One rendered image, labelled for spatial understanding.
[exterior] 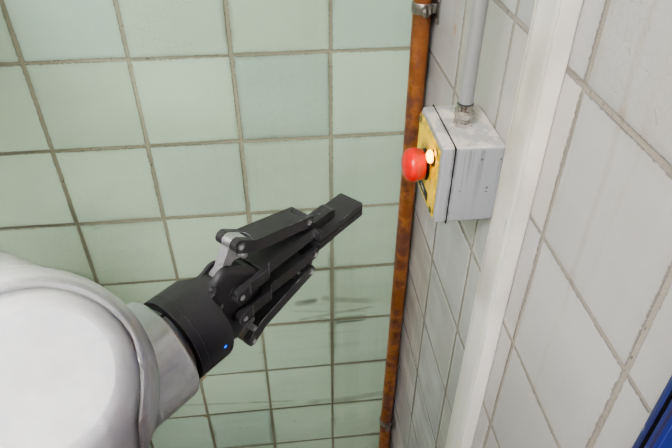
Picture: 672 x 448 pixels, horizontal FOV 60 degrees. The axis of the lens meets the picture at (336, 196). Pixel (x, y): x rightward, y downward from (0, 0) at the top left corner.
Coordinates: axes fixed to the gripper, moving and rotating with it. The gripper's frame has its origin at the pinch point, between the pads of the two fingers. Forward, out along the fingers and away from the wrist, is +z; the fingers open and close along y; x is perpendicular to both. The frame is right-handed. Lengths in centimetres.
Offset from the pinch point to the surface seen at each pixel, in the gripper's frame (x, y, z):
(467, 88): 4.9, -9.6, 17.0
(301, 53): -28.4, -1.6, 27.5
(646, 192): 25.9, -14.3, 1.4
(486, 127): 7.0, -4.9, 18.8
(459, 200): 7.5, 2.0, 13.6
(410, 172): 1.7, -0.1, 12.2
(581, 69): 17.7, -17.9, 9.6
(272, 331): -34, 61, 21
